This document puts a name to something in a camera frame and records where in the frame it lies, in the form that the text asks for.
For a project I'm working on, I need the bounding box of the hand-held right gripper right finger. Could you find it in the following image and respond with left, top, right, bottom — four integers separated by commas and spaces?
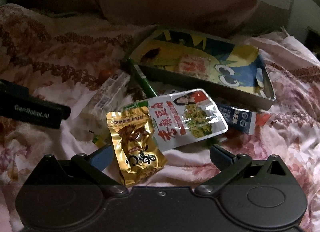
195, 145, 292, 196

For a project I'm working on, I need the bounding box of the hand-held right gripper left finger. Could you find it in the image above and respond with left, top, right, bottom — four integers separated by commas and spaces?
24, 145, 128, 196

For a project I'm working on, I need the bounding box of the gold snack packet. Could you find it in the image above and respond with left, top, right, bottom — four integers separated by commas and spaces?
106, 106, 168, 188

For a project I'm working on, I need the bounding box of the dark blue stick packet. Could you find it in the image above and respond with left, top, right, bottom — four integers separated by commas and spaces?
215, 103, 257, 135

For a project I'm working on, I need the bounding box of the white green snack packet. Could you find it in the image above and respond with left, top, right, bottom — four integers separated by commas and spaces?
122, 88, 229, 153

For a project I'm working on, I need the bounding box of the clear snack packet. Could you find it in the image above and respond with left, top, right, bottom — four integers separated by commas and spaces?
86, 71, 131, 123

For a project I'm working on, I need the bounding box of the small orange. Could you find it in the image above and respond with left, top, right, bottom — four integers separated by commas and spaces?
98, 68, 113, 81

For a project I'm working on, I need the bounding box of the green stick packet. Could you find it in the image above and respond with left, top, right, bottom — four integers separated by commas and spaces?
127, 58, 159, 98

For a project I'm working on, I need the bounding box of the orange print rice cracker packet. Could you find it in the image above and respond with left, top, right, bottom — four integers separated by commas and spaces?
178, 55, 213, 75

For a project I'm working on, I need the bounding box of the cartoon print tray box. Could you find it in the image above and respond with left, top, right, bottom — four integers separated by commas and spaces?
127, 28, 277, 111

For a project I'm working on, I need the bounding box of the small red packet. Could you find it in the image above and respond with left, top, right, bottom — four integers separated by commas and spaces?
256, 111, 273, 129

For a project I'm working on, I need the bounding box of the floral blanket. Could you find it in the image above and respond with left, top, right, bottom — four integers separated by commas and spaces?
0, 3, 320, 232

